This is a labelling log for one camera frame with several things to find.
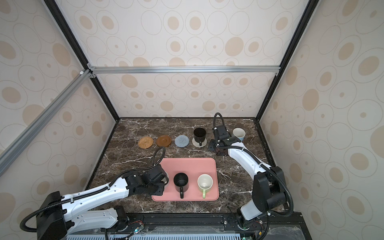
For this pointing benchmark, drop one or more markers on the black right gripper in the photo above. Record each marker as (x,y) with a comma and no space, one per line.
(213,141)

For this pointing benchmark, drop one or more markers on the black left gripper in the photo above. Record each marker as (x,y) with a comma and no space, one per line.
(162,184)

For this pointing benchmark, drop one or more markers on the light blue mug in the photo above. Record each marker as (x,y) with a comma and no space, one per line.
(239,133)

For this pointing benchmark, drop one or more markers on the black mug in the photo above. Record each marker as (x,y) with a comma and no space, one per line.
(181,182)
(200,134)

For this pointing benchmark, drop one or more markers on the multicolour woven coaster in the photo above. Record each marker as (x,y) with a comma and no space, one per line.
(199,145)

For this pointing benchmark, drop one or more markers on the rattan woven coaster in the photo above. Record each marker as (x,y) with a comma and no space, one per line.
(145,142)

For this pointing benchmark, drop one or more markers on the grey woven coaster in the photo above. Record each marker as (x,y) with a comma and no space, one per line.
(182,141)

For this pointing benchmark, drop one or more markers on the brown wooden coaster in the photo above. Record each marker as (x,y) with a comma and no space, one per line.
(163,141)

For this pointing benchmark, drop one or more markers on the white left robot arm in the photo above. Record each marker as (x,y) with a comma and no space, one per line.
(60,215)

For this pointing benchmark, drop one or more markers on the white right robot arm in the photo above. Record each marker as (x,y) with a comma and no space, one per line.
(270,194)

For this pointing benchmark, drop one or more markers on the pink tray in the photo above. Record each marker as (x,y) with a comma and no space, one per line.
(193,167)

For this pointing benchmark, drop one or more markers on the white mug green handle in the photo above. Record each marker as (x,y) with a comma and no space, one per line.
(205,183)

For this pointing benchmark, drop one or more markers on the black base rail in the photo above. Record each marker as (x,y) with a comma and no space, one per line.
(203,226)

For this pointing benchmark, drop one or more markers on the silver aluminium rail back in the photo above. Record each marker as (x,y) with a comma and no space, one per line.
(185,69)

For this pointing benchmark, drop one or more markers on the silver aluminium rail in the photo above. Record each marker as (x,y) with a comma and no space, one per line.
(185,69)
(13,151)

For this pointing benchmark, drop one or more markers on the silver aluminium rail left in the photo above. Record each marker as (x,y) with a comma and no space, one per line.
(13,151)

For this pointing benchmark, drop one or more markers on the black corner frame post right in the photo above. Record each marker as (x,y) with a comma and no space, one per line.
(301,27)

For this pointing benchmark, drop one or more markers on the black corner frame post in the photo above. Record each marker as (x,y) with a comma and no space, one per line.
(301,27)
(59,18)

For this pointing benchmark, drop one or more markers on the black corner frame post left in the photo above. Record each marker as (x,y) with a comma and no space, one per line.
(59,18)

